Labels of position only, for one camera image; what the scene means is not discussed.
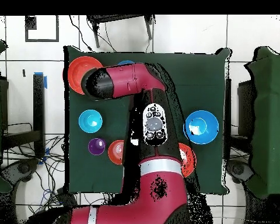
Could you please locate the light blue ribbed bowl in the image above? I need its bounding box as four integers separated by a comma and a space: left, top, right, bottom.
78, 109, 103, 134

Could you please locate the small orange bowl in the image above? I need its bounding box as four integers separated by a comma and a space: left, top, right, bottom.
107, 139, 125, 166

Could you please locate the black metal frame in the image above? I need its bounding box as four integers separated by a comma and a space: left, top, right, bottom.
224, 78, 257, 162
0, 73, 46, 159

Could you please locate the black floor box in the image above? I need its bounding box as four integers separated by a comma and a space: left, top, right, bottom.
56, 187, 78, 208

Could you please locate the black square floor frame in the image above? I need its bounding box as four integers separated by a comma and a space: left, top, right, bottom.
24, 15, 60, 43

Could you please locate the dark grey pedestal foot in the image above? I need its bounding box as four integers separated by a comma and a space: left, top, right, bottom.
1, 158, 40, 185
226, 159, 255, 184

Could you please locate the black metal stand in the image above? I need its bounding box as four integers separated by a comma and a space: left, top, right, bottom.
86, 15, 156, 49

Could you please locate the purple cup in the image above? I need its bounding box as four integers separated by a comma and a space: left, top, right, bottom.
87, 137, 107, 156

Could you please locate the blue tape strip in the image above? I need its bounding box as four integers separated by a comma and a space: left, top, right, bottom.
34, 71, 48, 90

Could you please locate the dark green tablecloth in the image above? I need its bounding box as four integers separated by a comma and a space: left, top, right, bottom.
63, 45, 232, 195

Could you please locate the black floor cable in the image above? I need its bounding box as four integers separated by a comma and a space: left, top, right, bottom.
68, 15, 94, 52

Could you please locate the floor cable bundle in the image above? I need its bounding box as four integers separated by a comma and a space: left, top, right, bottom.
2, 135, 66, 224

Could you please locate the medium blue bowl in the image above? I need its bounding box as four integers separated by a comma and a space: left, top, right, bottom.
117, 59, 135, 66

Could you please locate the large blue bowl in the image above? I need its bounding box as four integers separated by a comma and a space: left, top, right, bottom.
183, 110, 220, 145

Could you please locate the large orange bowl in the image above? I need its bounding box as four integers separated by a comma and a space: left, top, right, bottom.
67, 55, 104, 96
178, 142, 198, 179

